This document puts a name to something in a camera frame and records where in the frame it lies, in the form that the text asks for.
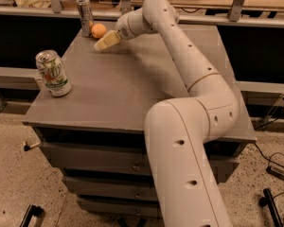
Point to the black leg right floor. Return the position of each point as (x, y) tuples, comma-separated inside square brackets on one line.
[(268, 200)]

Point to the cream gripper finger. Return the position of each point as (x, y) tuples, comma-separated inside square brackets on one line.
[(109, 39)]

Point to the black leg left floor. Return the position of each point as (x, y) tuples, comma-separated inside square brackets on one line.
[(32, 211)]

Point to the bottom grey drawer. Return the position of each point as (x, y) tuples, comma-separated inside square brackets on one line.
[(132, 208)]

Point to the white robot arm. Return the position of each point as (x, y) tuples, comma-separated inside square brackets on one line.
[(176, 129)]

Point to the grey drawer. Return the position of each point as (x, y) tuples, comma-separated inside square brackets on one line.
[(126, 160), (111, 188), (132, 208)]

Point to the black leg floor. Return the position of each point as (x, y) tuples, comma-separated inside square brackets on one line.
[(268, 200), (32, 211)]

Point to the middle grey drawer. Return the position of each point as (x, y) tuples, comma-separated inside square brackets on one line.
[(111, 188)]

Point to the orange fruit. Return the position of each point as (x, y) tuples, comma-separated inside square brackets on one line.
[(98, 30)]

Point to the top grey drawer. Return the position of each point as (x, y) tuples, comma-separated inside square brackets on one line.
[(126, 160)]

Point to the silver redbull can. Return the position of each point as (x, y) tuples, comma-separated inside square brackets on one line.
[(86, 16)]

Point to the grey metal rail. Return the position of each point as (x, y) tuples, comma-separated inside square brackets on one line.
[(184, 19)]

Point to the grey drawer cabinet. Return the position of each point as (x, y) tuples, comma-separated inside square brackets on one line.
[(113, 91)]

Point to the white green 7up can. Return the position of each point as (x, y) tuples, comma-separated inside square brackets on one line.
[(51, 69)]

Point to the black power adapter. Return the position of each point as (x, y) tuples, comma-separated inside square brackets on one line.
[(275, 172)]

